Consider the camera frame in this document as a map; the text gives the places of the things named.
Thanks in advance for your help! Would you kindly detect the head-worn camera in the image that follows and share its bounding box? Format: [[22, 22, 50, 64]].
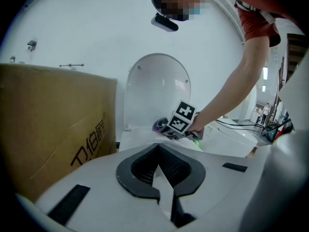
[[151, 12, 180, 33]]

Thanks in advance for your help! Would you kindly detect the grey wall bracket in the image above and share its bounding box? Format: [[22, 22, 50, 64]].
[[26, 40, 38, 52]]

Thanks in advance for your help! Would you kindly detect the person's right hand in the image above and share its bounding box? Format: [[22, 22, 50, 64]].
[[187, 112, 206, 133]]

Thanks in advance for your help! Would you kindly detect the dark wooden staircase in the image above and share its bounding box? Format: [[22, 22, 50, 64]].
[[286, 32, 306, 83]]

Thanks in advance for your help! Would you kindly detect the person's red shirt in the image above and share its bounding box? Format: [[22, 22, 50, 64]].
[[217, 0, 300, 48]]

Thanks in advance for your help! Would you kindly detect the person's right forearm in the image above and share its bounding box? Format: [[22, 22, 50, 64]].
[[196, 34, 270, 130]]

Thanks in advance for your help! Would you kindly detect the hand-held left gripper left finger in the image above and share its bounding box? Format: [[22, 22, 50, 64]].
[[35, 143, 171, 232]]

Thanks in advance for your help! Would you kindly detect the white toilet seat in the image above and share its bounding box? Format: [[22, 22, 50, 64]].
[[120, 126, 204, 152]]

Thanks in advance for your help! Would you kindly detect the black cable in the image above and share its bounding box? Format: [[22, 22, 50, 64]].
[[215, 118, 292, 133]]

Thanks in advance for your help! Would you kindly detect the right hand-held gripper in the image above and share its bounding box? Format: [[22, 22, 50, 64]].
[[163, 100, 205, 141]]

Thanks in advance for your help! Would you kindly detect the white toilet lid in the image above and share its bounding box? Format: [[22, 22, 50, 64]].
[[123, 53, 192, 132]]

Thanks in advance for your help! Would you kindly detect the white toilet with flat lid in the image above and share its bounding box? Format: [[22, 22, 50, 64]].
[[201, 118, 259, 158]]

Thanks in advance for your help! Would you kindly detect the purple grey cloth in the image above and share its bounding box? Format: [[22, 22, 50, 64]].
[[151, 116, 170, 133]]

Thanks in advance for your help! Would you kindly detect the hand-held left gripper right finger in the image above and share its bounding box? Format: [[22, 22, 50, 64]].
[[158, 143, 257, 232]]

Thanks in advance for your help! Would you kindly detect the brown cardboard box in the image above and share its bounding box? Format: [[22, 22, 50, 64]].
[[0, 63, 118, 203]]

